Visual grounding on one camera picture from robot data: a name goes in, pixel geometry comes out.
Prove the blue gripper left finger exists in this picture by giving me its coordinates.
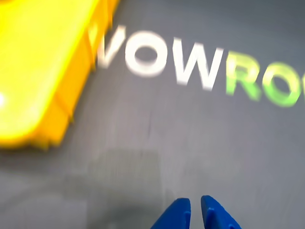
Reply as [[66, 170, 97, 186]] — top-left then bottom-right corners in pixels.
[[149, 197, 192, 229]]

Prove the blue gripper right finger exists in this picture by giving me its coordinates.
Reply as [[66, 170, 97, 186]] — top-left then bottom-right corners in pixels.
[[200, 195, 243, 229]]

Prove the yellow plastic bin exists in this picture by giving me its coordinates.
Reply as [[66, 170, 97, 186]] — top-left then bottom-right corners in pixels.
[[0, 0, 120, 151]]

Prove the grey mat with lettering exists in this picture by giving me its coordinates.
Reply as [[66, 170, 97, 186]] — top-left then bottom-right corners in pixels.
[[0, 0, 305, 229]]

